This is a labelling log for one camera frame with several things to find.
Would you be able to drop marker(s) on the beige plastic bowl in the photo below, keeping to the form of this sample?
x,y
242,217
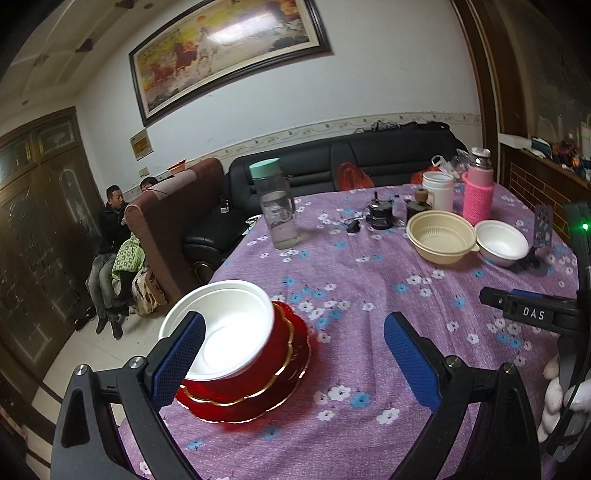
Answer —
x,y
441,237

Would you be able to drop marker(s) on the red plastic bag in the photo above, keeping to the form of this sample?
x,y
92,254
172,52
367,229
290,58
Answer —
x,y
355,177

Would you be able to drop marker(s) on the dark jar with cork lid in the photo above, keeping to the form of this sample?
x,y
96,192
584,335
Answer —
x,y
418,207

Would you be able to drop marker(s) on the red glass plate gold rim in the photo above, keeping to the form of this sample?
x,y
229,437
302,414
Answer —
x,y
295,378
272,364

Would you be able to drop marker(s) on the green patterned blanket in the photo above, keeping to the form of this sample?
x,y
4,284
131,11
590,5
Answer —
x,y
127,258

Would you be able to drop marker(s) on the purple floral tablecloth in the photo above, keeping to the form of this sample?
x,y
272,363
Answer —
x,y
369,277

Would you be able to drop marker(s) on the yellow wall notice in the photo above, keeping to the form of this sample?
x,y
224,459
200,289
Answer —
x,y
141,144

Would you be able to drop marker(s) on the patterned cloth bag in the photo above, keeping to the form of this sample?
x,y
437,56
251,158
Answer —
x,y
147,290

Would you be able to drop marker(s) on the brown wooden sideboard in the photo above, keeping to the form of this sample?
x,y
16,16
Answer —
x,y
531,170

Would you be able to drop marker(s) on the dark wooden double door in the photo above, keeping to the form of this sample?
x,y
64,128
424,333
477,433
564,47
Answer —
x,y
41,230

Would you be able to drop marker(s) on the brown armchair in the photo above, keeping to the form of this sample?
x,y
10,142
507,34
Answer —
x,y
171,221

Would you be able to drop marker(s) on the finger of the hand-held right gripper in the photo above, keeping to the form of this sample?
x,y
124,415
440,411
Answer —
x,y
508,304

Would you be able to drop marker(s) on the framed horse painting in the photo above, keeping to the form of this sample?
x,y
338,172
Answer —
x,y
221,50

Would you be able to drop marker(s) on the small black charger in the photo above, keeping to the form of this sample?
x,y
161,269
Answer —
x,y
354,226

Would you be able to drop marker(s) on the pink thermos with knitted sleeve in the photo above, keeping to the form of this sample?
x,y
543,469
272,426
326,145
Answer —
x,y
478,198

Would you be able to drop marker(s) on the person's right hand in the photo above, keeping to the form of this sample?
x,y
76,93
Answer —
x,y
550,397

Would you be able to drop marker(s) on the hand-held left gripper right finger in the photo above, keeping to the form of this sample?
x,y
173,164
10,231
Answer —
x,y
411,364

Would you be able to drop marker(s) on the small white paper bowl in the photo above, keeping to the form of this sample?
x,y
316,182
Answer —
x,y
231,332
258,355

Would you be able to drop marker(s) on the wooden door frame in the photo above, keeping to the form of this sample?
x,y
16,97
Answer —
x,y
485,69

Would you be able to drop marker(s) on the clear plastic bag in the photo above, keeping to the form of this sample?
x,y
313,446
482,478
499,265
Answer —
x,y
448,162

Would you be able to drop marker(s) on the white plastic jar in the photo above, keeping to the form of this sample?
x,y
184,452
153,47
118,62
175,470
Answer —
x,y
438,191

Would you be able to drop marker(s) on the clear water bottle teal lid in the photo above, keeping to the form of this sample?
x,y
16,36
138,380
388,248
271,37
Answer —
x,y
277,207

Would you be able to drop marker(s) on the grey phone stand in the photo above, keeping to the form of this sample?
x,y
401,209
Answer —
x,y
542,230

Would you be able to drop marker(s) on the black round tin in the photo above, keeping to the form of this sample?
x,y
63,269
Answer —
x,y
381,214

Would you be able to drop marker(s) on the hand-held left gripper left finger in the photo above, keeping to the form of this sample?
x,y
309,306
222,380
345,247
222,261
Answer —
x,y
180,355

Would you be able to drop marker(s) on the black leather sofa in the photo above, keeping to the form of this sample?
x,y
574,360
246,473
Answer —
x,y
323,161

